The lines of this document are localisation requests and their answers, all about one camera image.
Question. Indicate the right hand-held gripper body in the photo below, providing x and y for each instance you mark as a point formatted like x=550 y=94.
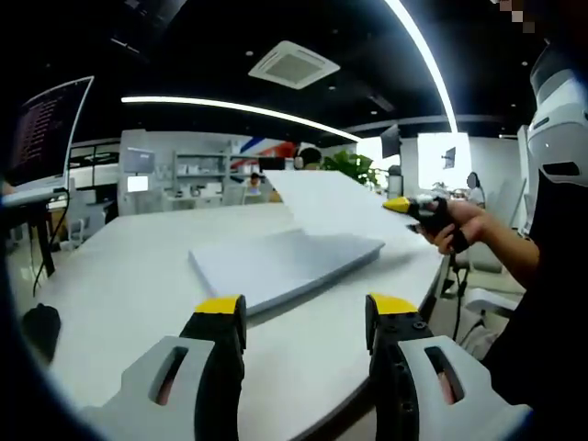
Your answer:
x=434 y=218

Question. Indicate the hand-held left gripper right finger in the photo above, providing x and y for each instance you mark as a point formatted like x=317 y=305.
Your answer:
x=399 y=367

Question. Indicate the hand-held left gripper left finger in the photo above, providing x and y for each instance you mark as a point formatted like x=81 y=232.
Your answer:
x=193 y=367

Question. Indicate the single white paper sheet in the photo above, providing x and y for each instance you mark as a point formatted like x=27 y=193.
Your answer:
x=335 y=202

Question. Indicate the person's right hand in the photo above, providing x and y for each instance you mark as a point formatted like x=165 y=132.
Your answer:
x=473 y=220

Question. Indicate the green leafy plant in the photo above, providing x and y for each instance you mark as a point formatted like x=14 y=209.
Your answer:
x=351 y=165

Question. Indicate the hanging black monitor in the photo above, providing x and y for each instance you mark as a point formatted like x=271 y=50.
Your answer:
x=391 y=141

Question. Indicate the white office chair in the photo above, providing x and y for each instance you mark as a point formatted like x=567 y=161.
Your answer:
x=494 y=301

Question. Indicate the person's black shirt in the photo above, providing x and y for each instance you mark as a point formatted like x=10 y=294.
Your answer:
x=551 y=298

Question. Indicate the white ceiling light strip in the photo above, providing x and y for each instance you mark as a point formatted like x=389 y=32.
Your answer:
x=229 y=106
x=427 y=55

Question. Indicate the white chest-worn device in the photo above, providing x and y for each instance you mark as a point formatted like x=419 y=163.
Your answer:
x=560 y=124

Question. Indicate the white ceiling air vent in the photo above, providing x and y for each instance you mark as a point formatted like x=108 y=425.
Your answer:
x=294 y=64

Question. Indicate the black laptop stand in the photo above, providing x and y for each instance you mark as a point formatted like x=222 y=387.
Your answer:
x=43 y=248

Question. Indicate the small bright white screen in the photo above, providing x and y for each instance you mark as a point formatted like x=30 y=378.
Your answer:
x=137 y=184

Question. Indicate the silver laptop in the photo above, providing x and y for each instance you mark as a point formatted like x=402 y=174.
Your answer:
x=43 y=133

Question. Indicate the white wall shelf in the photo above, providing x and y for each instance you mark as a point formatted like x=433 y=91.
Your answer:
x=200 y=163

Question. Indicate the small grey wall monitor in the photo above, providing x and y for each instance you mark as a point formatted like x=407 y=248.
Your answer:
x=139 y=160

